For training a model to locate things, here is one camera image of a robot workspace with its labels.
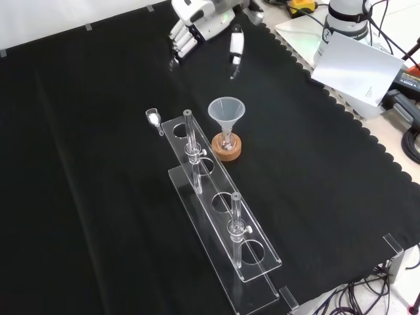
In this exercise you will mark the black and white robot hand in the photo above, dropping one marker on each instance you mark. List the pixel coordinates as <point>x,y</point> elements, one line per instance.
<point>203,19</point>

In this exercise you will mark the clear glass weighing funnel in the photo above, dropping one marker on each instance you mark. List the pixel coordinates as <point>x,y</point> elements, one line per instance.
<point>152,117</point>

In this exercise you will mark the translucent plastic funnel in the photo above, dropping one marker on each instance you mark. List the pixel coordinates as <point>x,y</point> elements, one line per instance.
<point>226,110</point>

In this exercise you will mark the clear acrylic funnel stand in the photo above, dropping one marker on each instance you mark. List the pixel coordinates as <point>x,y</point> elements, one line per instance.
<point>223,210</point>

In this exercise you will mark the grey tape piece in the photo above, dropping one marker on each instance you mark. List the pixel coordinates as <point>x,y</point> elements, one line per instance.
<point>3,53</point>
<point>89,27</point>
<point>150,8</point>

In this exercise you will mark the yellow stop button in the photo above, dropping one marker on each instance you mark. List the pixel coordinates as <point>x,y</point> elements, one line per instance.
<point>302,6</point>

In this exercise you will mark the small round-bottom glass flask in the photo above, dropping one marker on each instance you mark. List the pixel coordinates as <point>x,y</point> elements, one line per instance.
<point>227,143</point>

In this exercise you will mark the white paper sheet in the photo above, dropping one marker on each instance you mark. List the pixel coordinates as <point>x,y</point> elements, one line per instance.
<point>357,65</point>

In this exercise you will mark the black cloth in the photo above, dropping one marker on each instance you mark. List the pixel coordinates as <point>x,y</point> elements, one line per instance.
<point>98,180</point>

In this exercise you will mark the black and orange power box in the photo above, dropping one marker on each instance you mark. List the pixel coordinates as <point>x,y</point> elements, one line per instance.
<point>408,78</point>

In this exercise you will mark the black grey clamp device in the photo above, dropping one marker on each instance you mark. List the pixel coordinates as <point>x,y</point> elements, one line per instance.
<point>402,105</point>

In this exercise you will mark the red tripod foot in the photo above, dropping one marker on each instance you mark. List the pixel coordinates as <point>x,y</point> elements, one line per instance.
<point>414,306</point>

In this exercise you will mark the clear acrylic corner bracket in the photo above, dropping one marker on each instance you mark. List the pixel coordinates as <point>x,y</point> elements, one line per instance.
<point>395,249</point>
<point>290,298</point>

